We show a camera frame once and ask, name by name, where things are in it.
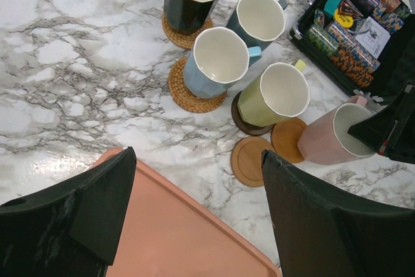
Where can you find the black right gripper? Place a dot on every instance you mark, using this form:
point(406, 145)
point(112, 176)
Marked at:
point(390, 133)

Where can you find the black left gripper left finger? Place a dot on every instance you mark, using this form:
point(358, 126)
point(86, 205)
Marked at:
point(72, 228)

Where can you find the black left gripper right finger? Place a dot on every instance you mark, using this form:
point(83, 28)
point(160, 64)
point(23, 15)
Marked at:
point(322, 230)

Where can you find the light wood coaster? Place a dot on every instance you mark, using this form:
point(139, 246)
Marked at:
point(246, 159)
point(284, 138)

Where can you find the cream cup olive body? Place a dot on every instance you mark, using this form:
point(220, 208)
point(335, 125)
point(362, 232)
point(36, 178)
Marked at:
point(281, 92)

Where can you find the cream cup with teal handle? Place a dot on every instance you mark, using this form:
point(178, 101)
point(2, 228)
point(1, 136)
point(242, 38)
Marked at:
point(258, 22)

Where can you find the cream cup blue handle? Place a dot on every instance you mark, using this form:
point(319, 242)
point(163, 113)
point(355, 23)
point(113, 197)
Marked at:
point(218, 59)

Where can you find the pink plastic tray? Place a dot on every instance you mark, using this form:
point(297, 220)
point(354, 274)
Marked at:
point(168, 233)

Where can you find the black chip case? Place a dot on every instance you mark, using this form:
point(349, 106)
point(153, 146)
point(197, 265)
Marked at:
point(363, 46)

